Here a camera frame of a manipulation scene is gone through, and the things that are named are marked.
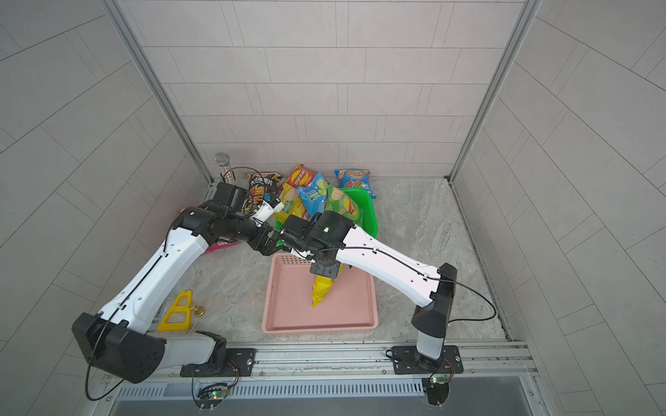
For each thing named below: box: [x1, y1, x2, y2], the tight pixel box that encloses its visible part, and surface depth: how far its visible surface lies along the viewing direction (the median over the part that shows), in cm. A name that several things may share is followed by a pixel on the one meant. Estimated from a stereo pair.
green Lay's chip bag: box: [325, 182, 364, 226], surface depth 93 cm
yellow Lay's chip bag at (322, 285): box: [312, 262, 346, 308], surface depth 75 cm
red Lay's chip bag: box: [284, 163, 316, 190], surface depth 111 cm
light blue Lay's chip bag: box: [296, 171, 327, 219], surface depth 93 cm
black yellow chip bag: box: [242, 171, 284, 211], surface depth 108 cm
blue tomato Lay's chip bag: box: [333, 168, 377, 200], surface depth 110 cm
